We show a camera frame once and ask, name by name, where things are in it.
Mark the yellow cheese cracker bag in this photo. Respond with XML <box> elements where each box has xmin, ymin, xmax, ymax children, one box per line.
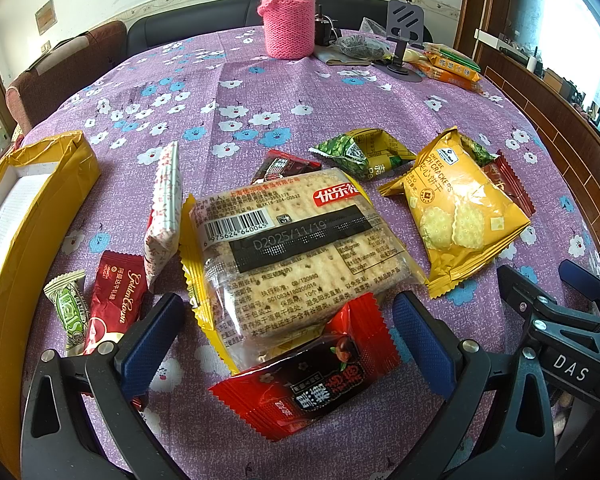
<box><xmin>379</xmin><ymin>127</ymin><xmax>530</xmax><ymax>298</ymax></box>

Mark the brown red snack packet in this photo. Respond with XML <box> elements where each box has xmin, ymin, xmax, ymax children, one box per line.
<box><xmin>482</xmin><ymin>153</ymin><xmax>535</xmax><ymax>218</ymax></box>

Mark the green white candy packet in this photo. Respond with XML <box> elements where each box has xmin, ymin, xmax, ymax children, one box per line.
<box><xmin>43</xmin><ymin>270</ymin><xmax>90</xmax><ymax>356</ymax></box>

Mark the red Golden Crown packet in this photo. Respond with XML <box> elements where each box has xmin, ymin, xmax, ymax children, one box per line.
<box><xmin>84</xmin><ymin>250</ymin><xmax>147</xmax><ymax>354</ymax></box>

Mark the green gold snack packet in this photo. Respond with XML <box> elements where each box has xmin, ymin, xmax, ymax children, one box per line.
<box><xmin>309</xmin><ymin>128</ymin><xmax>416</xmax><ymax>180</ymax></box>

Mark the red black snack packet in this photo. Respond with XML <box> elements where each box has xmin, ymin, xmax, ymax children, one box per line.
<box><xmin>209</xmin><ymin>292</ymin><xmax>401</xmax><ymax>441</ymax></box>

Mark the white red patterned packet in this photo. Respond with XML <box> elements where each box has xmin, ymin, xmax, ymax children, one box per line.
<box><xmin>144</xmin><ymin>141</ymin><xmax>183</xmax><ymax>290</ymax></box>

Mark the clear soda cracker pack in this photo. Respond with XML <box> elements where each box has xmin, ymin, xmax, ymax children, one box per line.
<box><xmin>180</xmin><ymin>169</ymin><xmax>426</xmax><ymax>374</ymax></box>

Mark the dark red small packet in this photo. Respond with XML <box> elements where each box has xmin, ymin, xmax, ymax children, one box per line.
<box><xmin>251</xmin><ymin>150</ymin><xmax>322</xmax><ymax>184</ymax></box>

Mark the yellow rimmed white tray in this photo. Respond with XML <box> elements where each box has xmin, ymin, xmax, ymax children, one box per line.
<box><xmin>0</xmin><ymin>131</ymin><xmax>100</xmax><ymax>476</ymax></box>

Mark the orange snack boxes stack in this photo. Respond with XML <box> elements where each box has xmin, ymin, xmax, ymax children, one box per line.
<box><xmin>403</xmin><ymin>42</ymin><xmax>482</xmax><ymax>93</ymax></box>

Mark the purple floral tablecloth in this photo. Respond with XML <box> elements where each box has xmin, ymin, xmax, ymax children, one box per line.
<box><xmin>19</xmin><ymin>24</ymin><xmax>600</xmax><ymax>480</ymax></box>

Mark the clear plastic bag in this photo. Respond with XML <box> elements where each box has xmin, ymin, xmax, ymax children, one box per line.
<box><xmin>313</xmin><ymin>15</ymin><xmax>392</xmax><ymax>66</ymax></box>

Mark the grey phone stand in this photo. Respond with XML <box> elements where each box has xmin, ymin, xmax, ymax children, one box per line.
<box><xmin>376</xmin><ymin>0</ymin><xmax>425</xmax><ymax>82</ymax></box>

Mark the black leather sofa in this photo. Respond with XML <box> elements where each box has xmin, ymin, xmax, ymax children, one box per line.
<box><xmin>125</xmin><ymin>0</ymin><xmax>434</xmax><ymax>58</ymax></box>

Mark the pink sleeved thermos bottle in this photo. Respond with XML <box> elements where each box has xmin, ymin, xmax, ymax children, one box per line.
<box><xmin>258</xmin><ymin>0</ymin><xmax>315</xmax><ymax>61</ymax></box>

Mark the brown armchair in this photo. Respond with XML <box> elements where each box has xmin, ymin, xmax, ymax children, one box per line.
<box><xmin>5</xmin><ymin>21</ymin><xmax>126</xmax><ymax>134</ymax></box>

